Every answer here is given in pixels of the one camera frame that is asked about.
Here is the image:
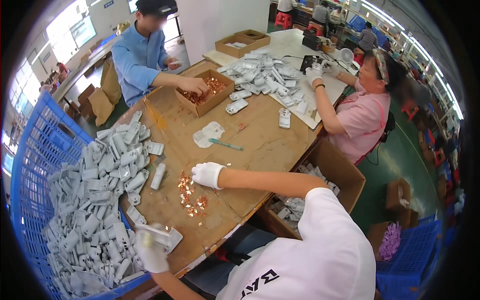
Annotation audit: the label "person's left hand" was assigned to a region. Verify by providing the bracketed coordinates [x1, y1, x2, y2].
[134, 229, 170, 274]

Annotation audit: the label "person's right hand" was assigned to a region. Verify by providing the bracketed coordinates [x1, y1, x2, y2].
[191, 162, 227, 190]

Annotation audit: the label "white plastic housing shell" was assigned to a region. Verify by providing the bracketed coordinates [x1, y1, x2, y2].
[135, 223, 184, 255]

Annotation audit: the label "pile of loose copper contacts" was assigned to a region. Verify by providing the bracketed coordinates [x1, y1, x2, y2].
[176, 170, 209, 219]

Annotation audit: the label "teal pen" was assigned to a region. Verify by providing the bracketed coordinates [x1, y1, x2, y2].
[208, 137, 244, 152]

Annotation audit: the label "crumpled clear plastic bag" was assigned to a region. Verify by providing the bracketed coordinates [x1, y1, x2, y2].
[192, 121, 226, 149]

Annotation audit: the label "narrow white plastic housing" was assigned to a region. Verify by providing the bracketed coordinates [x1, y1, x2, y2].
[150, 163, 167, 191]

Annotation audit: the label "heap of grey plastic housings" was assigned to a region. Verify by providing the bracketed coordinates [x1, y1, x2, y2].
[40, 110, 166, 299]

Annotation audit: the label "brown cardboard table cover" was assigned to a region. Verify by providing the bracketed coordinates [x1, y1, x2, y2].
[112, 59, 324, 279]

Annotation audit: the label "cardboard box of copper contacts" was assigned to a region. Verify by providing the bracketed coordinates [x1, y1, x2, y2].
[174, 68, 236, 118]

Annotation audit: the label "person's legs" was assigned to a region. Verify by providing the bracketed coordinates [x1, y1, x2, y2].
[183, 224, 279, 298]

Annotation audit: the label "pile of white plastic housings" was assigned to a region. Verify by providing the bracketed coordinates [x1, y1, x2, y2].
[217, 49, 310, 115]

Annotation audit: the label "brown paper sacks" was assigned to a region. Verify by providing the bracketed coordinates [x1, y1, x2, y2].
[88, 61, 123, 127]

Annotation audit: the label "large shallow cardboard box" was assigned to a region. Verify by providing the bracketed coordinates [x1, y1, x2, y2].
[214, 34, 271, 59]

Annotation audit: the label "blue plastic crate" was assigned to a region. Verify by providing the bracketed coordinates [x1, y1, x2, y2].
[10, 90, 151, 300]

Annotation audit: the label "open carton of white housings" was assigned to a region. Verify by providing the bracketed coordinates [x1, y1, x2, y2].
[256, 138, 367, 241]

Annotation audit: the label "small shallow cardboard box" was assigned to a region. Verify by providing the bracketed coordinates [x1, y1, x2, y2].
[234, 29, 271, 42]

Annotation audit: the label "person's body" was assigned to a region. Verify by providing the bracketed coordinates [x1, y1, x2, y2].
[215, 187, 377, 300]

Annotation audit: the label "long work table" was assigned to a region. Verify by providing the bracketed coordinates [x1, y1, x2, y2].
[52, 34, 118, 104]

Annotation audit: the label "black flat tray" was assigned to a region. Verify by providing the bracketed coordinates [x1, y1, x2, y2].
[299, 55, 324, 73]

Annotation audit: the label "black box device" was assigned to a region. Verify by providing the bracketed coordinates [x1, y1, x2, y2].
[301, 29, 324, 52]

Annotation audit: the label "red plastic stool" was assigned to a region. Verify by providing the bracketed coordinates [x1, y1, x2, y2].
[274, 11, 293, 30]

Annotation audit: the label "small white fan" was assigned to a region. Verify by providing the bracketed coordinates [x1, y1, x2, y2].
[339, 47, 355, 65]

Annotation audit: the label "black chair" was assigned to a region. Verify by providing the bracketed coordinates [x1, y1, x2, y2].
[379, 111, 397, 143]

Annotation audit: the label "small brown carton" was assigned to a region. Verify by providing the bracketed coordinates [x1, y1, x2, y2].
[386, 178, 412, 211]

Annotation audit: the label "carton of purple parts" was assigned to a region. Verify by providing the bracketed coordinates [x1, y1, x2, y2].
[366, 221, 403, 262]

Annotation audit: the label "blue plastic basket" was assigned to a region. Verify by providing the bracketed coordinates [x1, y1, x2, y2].
[376, 219, 444, 300]

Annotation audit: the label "assembly line with shelves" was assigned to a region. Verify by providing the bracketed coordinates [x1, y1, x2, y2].
[337, 0, 466, 121]

